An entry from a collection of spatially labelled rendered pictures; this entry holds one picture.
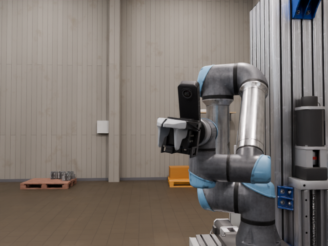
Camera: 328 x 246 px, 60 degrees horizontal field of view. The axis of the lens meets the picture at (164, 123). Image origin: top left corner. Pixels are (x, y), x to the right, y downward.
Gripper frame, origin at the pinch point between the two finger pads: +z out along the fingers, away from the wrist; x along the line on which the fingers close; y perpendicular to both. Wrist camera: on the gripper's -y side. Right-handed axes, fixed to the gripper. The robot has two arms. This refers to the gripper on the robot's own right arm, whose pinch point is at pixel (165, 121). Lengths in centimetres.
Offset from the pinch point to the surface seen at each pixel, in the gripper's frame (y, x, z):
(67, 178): 190, 454, -540
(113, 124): 41, 400, -639
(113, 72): -104, 420, -639
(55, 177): 200, 504, -552
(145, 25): -258, 371, -701
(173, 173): 149, 217, -671
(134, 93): -53, 372, -687
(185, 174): 150, 188, -685
